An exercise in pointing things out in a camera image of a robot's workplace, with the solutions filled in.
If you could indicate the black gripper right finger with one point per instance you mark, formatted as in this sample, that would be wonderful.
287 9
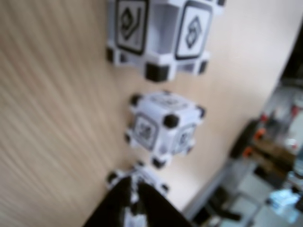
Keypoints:
161 215

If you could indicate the blue and white packet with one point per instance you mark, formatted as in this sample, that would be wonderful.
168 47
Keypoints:
282 198

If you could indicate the black case with orange latches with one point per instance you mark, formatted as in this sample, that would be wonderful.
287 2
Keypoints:
246 139

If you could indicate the white cube, lightning marker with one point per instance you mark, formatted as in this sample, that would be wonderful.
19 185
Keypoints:
151 111

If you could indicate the white cube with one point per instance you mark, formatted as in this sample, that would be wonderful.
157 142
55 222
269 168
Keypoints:
151 176
151 111
132 30

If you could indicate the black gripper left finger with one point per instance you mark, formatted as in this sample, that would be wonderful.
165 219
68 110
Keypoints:
109 212

